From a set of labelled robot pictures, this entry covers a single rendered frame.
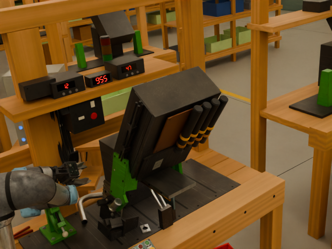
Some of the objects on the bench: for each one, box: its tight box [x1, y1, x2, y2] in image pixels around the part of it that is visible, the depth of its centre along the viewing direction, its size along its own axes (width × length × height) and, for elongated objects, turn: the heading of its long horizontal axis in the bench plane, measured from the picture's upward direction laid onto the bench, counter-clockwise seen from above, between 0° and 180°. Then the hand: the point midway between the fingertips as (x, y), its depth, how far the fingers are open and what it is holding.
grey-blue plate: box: [162, 196, 176, 221], centre depth 203 cm, size 10×2×14 cm, turn 48°
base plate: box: [18, 158, 241, 249], centre depth 213 cm, size 42×110×2 cm, turn 138°
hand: (85, 174), depth 186 cm, fingers open, 6 cm apart
